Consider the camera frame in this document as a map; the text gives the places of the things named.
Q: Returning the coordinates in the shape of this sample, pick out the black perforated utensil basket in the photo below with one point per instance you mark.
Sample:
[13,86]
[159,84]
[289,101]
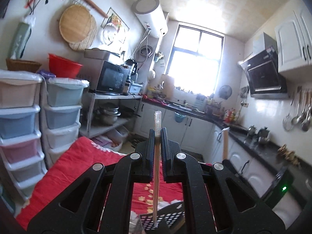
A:
[170,219]

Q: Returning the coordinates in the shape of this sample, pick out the red floral bed cover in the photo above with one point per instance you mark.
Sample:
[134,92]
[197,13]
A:
[79,158]

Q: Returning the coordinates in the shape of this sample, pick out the left plastic drawer tower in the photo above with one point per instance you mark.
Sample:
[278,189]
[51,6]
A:
[21,149]

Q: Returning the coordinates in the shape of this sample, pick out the round bamboo tray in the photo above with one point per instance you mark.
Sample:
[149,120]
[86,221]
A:
[78,27]

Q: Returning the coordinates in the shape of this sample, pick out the metal shelf rack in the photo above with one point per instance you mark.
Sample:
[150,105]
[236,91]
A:
[91,125]

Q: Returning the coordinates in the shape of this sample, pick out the hanging steel ladles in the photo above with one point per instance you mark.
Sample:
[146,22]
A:
[300,111]

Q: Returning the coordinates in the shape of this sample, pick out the black range hood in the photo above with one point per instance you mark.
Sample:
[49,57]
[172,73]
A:
[265,82]

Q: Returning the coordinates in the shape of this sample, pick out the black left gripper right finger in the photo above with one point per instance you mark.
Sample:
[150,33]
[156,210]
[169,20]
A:
[215,200]

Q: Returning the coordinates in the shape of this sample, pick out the steel cooking pot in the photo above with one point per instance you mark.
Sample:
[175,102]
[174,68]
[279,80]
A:
[108,113]

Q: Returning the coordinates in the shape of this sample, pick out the kitchen window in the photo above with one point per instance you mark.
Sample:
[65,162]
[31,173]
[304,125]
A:
[195,60]

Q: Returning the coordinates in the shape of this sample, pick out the wooden chopsticks pair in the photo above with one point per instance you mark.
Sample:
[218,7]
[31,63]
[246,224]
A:
[156,164]

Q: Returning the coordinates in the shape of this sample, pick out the wrapped chopsticks in basket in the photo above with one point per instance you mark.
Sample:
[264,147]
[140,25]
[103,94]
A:
[225,133]

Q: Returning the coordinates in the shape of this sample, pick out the white upper cabinet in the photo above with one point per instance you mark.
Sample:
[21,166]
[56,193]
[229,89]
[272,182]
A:
[294,45]

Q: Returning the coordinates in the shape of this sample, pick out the black microwave oven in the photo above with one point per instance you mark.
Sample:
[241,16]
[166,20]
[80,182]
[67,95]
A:
[112,78]

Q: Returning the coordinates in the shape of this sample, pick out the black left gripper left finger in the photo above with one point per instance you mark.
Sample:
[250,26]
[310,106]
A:
[99,201]

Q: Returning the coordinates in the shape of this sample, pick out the right plastic drawer tower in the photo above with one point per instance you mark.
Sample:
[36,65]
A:
[60,103]

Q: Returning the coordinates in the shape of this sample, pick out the fruit wall picture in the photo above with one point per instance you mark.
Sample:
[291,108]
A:
[117,22]

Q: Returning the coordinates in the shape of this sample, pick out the woven brown basket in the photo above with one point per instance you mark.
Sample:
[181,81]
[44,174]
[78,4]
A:
[22,65]

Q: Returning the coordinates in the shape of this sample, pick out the white water heater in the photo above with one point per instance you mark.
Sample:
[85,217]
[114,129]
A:
[151,16]

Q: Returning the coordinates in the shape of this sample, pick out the plastic drawer tower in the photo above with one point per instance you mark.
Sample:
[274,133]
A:
[60,103]
[21,149]

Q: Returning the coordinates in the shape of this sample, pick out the red plastic basin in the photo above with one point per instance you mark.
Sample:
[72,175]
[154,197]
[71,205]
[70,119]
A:
[63,68]

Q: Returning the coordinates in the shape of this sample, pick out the blue hanging cup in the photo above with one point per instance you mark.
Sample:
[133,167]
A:
[179,118]

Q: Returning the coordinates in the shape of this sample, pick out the white lower kitchen cabinets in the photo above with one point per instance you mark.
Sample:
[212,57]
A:
[204,138]

